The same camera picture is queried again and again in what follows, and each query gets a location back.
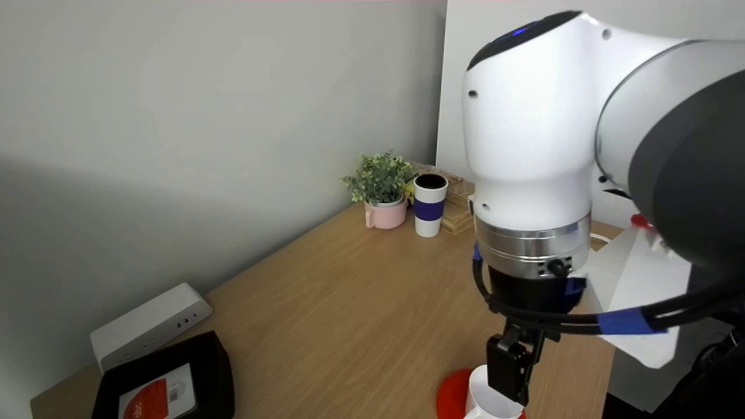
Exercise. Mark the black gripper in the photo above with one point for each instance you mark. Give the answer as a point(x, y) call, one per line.
point(513, 365)

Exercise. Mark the white mug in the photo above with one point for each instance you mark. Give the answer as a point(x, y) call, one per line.
point(484, 404)

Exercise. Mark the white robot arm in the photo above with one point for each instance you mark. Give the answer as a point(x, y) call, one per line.
point(542, 124)

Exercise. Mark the orange plate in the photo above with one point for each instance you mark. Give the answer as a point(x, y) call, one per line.
point(452, 397)

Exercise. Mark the wooden coaster stack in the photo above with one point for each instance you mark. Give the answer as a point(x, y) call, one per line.
point(459, 215)

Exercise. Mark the white cup with blue band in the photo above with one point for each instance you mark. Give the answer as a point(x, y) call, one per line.
point(428, 211)

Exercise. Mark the black chair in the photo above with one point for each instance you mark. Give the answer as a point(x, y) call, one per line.
point(713, 381)

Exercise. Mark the green plant in pink pot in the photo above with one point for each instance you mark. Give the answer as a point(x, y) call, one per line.
point(379, 188)

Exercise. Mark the black tray with red card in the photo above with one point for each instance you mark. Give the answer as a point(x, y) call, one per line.
point(165, 385)

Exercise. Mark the white rectangular box device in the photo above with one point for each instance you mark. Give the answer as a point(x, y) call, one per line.
point(146, 324)

